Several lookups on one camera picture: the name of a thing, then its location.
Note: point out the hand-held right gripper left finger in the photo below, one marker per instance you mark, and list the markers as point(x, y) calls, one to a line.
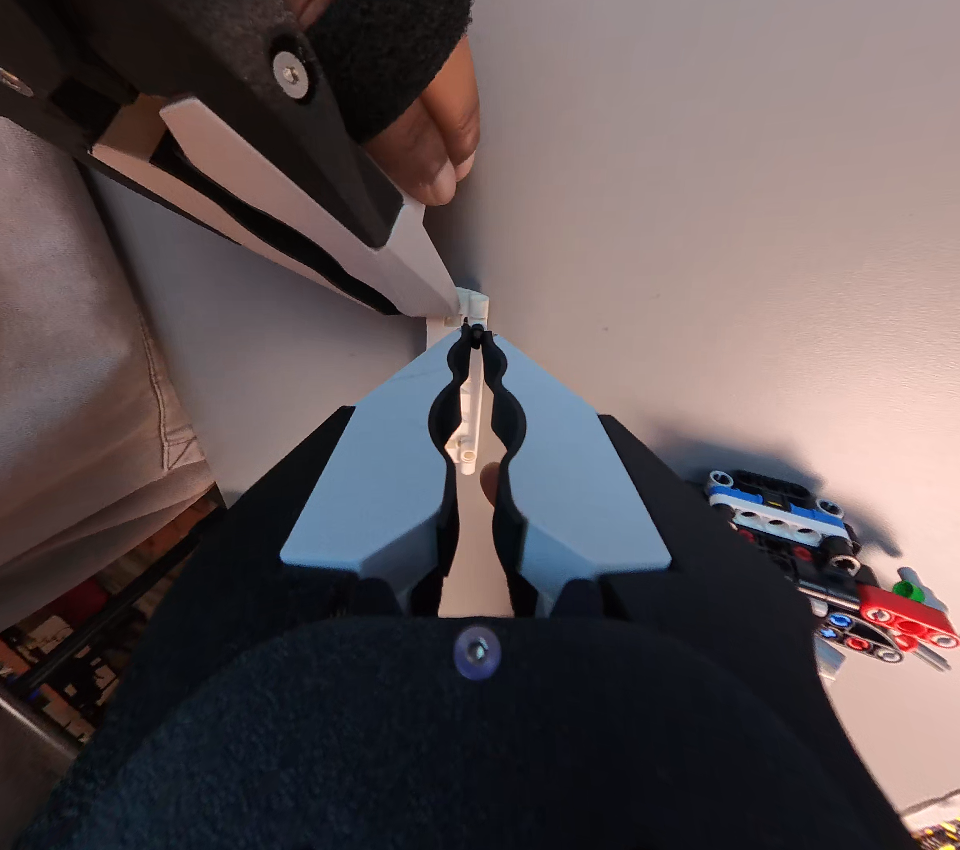
point(367, 490)

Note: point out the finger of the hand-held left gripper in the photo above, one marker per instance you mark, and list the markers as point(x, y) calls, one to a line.
point(187, 196)
point(262, 183)

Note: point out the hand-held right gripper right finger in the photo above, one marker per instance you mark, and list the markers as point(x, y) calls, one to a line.
point(585, 490)

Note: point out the white lego panel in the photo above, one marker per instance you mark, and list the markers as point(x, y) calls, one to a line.
point(471, 408)

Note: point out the black lego pin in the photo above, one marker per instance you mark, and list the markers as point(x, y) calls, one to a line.
point(475, 339)

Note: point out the partly built lego truck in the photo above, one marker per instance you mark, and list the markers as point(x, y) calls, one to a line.
point(795, 528)

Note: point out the person's beige hoodie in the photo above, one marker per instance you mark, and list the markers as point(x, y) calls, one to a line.
point(75, 378)

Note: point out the black metal bar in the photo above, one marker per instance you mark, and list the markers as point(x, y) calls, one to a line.
point(112, 601)

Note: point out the holographic sticker sheet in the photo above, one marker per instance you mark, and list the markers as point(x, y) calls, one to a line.
point(941, 831)

